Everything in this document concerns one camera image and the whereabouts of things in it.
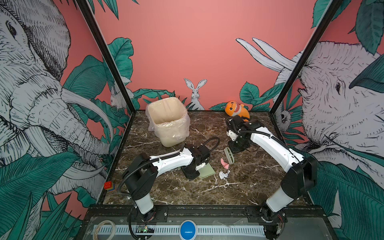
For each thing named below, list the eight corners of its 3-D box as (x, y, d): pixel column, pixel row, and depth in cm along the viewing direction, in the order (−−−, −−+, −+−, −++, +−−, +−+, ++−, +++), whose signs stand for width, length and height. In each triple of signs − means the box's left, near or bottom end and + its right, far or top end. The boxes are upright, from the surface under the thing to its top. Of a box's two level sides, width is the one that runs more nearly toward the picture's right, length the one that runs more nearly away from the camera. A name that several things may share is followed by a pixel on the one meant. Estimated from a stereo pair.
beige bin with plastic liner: (151, 150, 100) (140, 125, 79) (157, 123, 115) (149, 97, 94) (189, 150, 100) (187, 126, 79) (190, 123, 115) (189, 97, 95)
